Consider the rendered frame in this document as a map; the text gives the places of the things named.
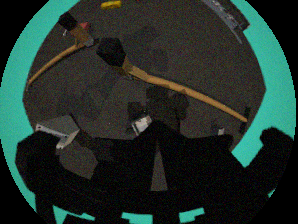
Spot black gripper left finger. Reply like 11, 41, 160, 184
89, 121, 157, 190

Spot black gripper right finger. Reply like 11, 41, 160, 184
157, 121, 234, 190

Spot yellow rectangular bar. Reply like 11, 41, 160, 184
101, 0, 121, 11

